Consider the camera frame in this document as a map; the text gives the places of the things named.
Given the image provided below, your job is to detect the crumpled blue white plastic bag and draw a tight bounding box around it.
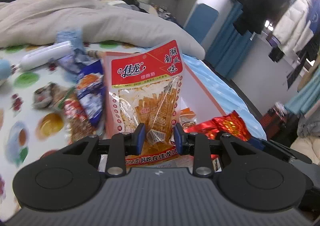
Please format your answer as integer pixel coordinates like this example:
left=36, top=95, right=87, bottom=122
left=55, top=29, right=94, bottom=75

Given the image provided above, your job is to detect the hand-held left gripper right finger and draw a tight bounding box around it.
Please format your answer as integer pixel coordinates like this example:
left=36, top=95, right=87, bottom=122
left=174, top=123, right=258, bottom=177

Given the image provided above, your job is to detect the teal hanging cloth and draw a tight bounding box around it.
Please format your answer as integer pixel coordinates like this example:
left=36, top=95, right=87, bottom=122
left=285, top=66, right=320, bottom=117

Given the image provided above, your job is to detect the blue snack packet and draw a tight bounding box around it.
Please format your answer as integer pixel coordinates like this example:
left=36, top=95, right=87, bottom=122
left=76, top=60, right=106, bottom=127

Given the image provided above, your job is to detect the grey duvet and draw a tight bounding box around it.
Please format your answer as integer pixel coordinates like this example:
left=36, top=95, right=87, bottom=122
left=0, top=0, right=207, bottom=61

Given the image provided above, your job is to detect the red yellow print snack packet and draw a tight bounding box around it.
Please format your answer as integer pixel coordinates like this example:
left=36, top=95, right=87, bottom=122
left=64, top=99, right=98, bottom=142

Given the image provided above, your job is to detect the shiny red foil snack packet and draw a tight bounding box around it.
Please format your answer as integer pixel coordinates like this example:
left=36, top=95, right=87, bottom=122
left=186, top=110, right=252, bottom=166

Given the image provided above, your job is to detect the blue curtain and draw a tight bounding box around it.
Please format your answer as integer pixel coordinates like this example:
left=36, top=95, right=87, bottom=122
left=204, top=1, right=251, bottom=80

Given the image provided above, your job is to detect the cluster of small bottles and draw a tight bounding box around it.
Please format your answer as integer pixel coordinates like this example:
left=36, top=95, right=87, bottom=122
left=156, top=5, right=171, bottom=15

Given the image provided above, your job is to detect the red crate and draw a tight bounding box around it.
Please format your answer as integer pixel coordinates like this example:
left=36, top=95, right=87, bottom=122
left=260, top=109, right=286, bottom=127

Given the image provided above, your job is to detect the white plastic bottle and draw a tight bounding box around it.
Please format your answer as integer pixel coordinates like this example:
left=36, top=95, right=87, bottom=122
left=21, top=41, right=75, bottom=71

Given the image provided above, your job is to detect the dark brown snack packet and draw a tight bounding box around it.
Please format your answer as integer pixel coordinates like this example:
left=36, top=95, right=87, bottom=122
left=33, top=82, right=71, bottom=110

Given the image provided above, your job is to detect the white puffer jacket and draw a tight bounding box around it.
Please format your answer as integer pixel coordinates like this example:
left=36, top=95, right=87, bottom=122
left=272, top=0, right=316, bottom=55

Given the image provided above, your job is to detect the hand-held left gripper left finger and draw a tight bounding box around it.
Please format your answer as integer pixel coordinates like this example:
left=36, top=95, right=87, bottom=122
left=59, top=123, right=146, bottom=177

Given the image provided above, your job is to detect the orange snack packet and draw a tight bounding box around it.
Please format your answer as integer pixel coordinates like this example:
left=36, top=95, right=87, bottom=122
left=180, top=108, right=197, bottom=119

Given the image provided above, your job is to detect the fruit print mat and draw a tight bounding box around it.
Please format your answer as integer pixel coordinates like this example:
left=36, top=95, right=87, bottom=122
left=0, top=41, right=111, bottom=207

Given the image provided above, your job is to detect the white blue plush penguin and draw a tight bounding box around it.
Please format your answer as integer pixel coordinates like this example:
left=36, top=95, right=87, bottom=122
left=0, top=59, right=13, bottom=86

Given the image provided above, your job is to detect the blue padded board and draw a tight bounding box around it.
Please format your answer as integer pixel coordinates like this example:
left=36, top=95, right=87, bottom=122
left=184, top=3, right=220, bottom=41

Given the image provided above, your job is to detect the red label clear snack packet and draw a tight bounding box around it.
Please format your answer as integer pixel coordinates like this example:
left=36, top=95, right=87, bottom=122
left=101, top=39, right=186, bottom=168

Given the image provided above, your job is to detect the black garment on pillow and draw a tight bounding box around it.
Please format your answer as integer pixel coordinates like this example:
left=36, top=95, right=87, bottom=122
left=120, top=0, right=143, bottom=7

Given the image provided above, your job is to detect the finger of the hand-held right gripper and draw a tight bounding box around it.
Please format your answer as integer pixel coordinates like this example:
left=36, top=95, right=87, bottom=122
left=250, top=137, right=313, bottom=166

